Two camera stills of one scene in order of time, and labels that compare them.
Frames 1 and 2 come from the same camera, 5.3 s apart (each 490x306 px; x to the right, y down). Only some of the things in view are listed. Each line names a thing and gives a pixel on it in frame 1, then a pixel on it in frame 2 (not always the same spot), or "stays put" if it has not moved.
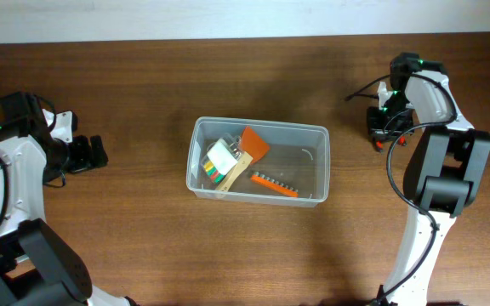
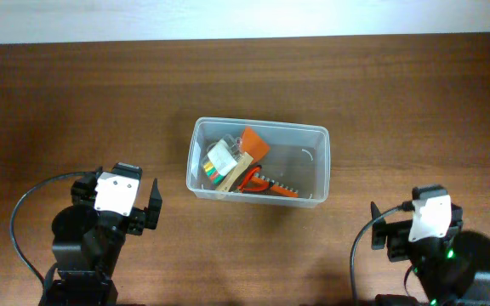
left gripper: x=85 y=159 -> x=150 y=215
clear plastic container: x=259 y=161 stays put
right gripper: x=378 y=133 -> x=398 y=234
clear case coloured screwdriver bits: x=221 y=155 stays put
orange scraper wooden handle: x=253 y=147 stays put
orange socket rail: x=274 y=185 stays put
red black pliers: x=378 y=144 -> x=242 y=186
